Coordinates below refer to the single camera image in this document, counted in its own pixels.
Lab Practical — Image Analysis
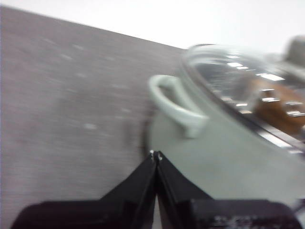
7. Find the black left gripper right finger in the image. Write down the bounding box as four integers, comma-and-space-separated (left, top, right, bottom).
156, 150, 304, 229

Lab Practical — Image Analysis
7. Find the pale green electric steamer pot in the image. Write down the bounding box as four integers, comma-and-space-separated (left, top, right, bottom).
142, 44, 305, 209

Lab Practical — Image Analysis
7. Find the glass lid with gold knob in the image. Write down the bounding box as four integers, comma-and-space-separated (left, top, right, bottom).
180, 35, 305, 155

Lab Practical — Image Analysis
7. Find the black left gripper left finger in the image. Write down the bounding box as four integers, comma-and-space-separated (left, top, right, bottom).
10, 150, 157, 229

